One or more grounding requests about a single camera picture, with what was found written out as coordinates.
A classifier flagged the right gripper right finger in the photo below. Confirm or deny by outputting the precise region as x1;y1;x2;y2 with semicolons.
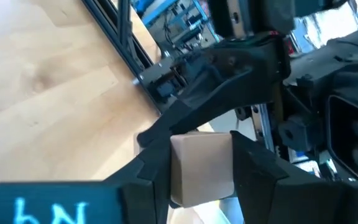
230;131;358;224

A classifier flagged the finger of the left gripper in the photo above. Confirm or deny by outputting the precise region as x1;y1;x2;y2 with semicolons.
136;66;275;149

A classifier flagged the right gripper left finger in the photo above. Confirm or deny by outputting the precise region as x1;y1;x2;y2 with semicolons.
0;136;173;224

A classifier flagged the tan block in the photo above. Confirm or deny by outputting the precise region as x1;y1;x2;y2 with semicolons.
169;131;236;208

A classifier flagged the black aluminium table frame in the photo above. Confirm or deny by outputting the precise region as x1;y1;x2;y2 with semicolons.
81;0;180;114

